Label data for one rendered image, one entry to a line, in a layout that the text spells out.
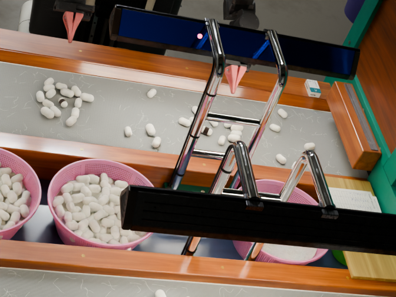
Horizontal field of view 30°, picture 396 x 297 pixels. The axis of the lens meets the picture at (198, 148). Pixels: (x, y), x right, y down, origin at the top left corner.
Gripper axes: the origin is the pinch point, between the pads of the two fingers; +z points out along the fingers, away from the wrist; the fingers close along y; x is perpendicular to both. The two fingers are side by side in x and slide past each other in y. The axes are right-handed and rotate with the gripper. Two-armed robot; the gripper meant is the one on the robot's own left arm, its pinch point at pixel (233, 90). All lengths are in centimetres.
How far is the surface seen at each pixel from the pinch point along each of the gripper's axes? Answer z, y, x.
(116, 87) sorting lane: 2.7, -31.7, 7.2
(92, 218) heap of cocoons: 40, -39, -24
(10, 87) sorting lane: 8, -60, 3
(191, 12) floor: -74, 30, 172
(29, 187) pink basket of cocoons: 34, -53, -20
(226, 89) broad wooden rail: -2.0, 1.2, 9.8
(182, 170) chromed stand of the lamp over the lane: 25.7, -17.3, -18.9
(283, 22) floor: -81, 84, 178
